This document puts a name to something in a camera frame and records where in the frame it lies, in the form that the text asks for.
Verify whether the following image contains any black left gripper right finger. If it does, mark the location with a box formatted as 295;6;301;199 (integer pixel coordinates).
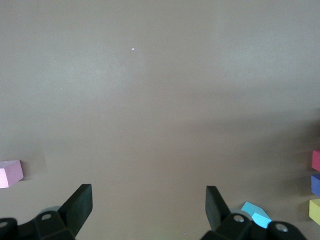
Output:
202;185;253;240

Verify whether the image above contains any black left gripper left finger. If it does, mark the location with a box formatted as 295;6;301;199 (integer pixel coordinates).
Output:
32;184;93;240

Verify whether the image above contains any blue foam cube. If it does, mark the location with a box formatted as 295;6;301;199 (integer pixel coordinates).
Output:
240;201;272;229

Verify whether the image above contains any yellow foam cube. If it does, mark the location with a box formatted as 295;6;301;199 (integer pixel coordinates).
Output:
309;198;320;225

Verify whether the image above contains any purple foam cube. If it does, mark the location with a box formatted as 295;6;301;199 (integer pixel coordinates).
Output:
310;174;320;197

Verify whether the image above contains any red foam cube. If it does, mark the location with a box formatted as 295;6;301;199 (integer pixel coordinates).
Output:
312;149;320;172

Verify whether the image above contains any pink foam cube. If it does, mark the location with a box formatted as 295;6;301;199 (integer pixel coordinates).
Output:
0;159;25;189

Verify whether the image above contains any brown paper table cover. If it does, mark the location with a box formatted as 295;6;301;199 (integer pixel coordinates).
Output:
0;0;320;240

